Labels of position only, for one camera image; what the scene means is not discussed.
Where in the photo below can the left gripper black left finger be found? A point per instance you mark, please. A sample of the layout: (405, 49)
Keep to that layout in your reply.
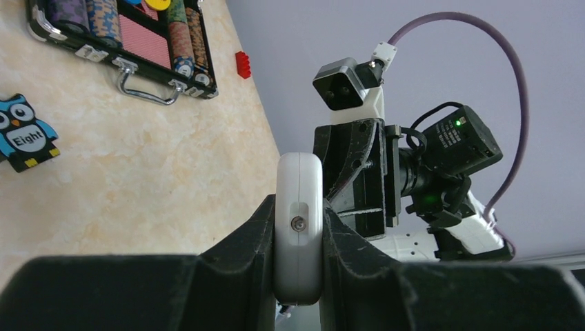
(227, 287)

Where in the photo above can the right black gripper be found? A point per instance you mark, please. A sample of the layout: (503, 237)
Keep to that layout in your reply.
(432, 167)

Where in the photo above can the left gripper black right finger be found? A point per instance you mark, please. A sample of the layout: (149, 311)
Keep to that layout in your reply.
(365, 289)

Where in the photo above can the white remote control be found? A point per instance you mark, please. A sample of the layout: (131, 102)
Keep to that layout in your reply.
(298, 266)

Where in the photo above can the red block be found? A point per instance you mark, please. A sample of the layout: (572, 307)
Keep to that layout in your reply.
(243, 65)

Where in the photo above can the black poker chip case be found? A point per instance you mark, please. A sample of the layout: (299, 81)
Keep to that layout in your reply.
(91, 30)

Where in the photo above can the blue owl figure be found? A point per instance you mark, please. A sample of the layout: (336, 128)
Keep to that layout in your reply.
(26, 141)

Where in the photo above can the red card deck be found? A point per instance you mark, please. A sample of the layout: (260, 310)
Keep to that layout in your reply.
(144, 42)

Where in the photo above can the yellow dealer chip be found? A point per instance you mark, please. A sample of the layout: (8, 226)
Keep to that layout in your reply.
(158, 5)

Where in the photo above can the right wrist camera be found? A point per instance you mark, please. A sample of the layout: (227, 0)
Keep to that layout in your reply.
(353, 91)

